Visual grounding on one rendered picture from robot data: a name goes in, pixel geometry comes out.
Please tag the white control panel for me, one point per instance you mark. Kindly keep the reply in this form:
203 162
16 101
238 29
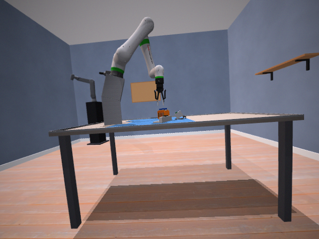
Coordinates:
178 115

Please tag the blue flat mat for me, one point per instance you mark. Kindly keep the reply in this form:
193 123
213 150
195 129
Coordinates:
150 121

